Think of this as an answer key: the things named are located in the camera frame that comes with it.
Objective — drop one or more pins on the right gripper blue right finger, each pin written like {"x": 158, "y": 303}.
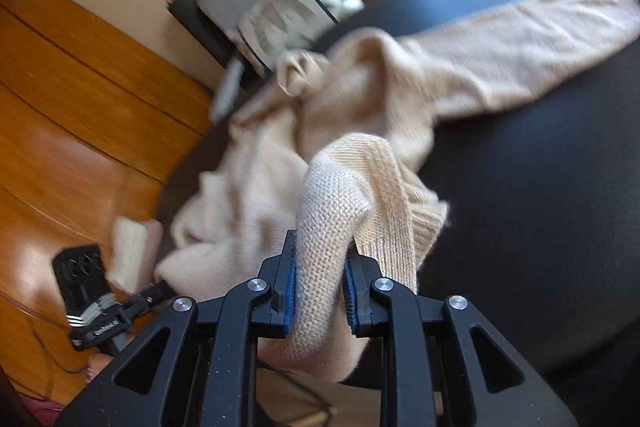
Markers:
{"x": 379, "y": 307}

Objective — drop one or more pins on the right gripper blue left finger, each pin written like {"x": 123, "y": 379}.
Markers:
{"x": 262, "y": 307}

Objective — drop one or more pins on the beige knitted sweater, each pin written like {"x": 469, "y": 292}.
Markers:
{"x": 331, "y": 149}

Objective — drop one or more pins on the folded pink white clothes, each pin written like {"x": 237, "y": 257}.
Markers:
{"x": 135, "y": 246}

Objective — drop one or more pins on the person left hand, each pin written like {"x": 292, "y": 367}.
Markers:
{"x": 96, "y": 364}

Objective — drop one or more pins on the tiger print cushion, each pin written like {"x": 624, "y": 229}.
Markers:
{"x": 272, "y": 27}

